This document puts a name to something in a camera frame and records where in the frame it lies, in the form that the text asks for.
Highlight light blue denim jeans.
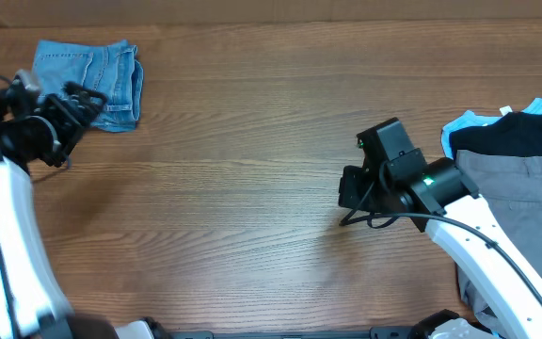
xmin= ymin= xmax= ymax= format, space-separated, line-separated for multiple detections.
xmin=32 ymin=40 xmax=144 ymax=133

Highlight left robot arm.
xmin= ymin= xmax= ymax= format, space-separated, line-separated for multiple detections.
xmin=0 ymin=71 xmax=107 ymax=338

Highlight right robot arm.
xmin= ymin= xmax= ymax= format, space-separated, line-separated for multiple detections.
xmin=339 ymin=158 xmax=542 ymax=338

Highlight light blue folded garment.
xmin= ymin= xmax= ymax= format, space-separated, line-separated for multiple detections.
xmin=440 ymin=98 xmax=542 ymax=159

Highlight grey folded trousers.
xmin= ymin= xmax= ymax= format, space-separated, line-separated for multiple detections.
xmin=454 ymin=148 xmax=542 ymax=333

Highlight black folded garment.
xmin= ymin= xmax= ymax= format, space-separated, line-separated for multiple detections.
xmin=449 ymin=112 xmax=542 ymax=157

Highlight black base frame bar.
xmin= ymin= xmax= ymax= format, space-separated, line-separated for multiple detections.
xmin=157 ymin=309 xmax=484 ymax=339

